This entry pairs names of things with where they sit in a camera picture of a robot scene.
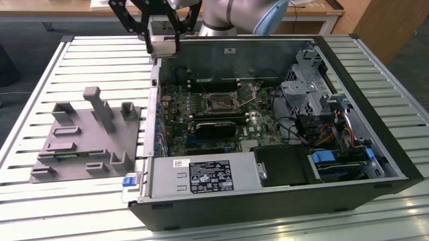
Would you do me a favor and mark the grey parts rack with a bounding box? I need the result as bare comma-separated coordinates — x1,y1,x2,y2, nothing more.
30,86,142,184

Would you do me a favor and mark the black wire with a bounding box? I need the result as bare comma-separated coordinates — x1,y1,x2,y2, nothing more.
273,116,304,142

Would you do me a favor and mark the orange and yellow wire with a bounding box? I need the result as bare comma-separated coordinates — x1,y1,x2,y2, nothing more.
317,125,357,146

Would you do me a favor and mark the silver chipset heat sink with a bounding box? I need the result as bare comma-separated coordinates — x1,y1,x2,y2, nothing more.
241,140,260,152

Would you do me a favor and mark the green motherboard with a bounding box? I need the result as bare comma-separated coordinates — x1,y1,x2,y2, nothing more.
159,80,286,156

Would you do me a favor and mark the brown wooden cabinet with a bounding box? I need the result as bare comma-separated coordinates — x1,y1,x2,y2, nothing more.
348,0,429,66

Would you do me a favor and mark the black RAM slot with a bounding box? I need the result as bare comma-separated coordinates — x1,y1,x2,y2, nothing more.
191,113,246,119
193,117,249,124
193,85,242,92
191,79,242,86

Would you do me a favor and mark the metal disk bay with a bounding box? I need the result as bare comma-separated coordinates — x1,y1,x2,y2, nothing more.
280,47,336,121

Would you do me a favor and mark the silver power supply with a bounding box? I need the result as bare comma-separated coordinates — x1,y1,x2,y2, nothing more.
149,152,265,199

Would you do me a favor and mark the blue case latch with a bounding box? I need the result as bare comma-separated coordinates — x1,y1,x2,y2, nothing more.
122,176,139,188

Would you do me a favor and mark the CPU socket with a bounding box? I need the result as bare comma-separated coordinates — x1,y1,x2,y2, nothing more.
206,93,241,112

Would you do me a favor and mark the silver CPU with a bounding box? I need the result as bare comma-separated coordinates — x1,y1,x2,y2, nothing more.
151,41,178,58

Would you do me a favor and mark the black PC case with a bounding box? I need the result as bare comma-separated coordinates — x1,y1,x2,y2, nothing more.
129,35,425,232

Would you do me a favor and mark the metal socket cover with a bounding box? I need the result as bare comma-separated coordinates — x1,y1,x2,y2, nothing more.
248,82,266,101

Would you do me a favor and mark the hard disk in blue carrier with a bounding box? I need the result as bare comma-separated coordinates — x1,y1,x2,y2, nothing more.
308,149,369,177

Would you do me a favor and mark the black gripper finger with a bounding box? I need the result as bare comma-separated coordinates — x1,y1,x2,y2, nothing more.
166,0,204,53
107,0,155,54

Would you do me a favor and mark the black graphics card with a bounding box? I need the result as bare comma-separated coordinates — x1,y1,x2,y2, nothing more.
196,122,238,139

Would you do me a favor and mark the white box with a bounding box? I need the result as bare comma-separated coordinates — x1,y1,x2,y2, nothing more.
90,0,113,11

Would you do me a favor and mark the black plastic shroud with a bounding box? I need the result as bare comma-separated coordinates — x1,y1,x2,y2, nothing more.
253,146,318,188

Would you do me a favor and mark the green RAM stick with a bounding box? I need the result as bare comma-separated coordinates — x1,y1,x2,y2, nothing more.
54,152,106,159

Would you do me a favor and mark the wooden desk white frame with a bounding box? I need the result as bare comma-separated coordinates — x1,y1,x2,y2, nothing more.
0,0,347,36

